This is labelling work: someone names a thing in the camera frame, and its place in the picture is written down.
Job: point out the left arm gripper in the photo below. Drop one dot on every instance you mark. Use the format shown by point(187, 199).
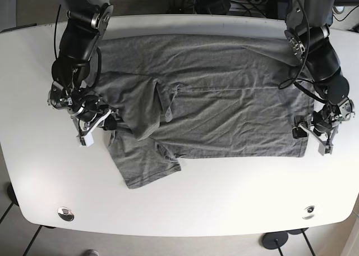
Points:
point(323, 130)

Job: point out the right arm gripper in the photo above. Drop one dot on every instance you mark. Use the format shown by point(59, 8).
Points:
point(86, 121)

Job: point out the light grey T-shirt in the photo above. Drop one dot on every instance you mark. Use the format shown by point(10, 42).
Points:
point(195, 97)

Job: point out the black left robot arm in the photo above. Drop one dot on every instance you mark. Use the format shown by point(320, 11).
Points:
point(319, 74)

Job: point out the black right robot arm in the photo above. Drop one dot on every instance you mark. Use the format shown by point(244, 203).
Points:
point(77, 67)

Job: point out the right metal table grommet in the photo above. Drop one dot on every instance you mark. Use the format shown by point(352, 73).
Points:
point(309, 212)

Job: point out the metal table grommet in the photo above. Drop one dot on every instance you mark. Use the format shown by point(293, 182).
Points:
point(65, 214)
point(309, 212)

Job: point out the left metal table grommet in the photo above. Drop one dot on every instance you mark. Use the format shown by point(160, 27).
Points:
point(65, 214)

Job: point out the black round stand base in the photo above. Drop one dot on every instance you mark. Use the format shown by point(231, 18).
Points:
point(274, 240)

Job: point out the grey sneaker shoe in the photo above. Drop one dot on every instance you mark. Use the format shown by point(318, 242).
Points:
point(90, 252)

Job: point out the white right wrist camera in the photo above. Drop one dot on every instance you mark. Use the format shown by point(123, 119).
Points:
point(86, 140)

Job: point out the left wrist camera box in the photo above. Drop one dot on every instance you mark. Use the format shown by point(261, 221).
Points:
point(324, 149)

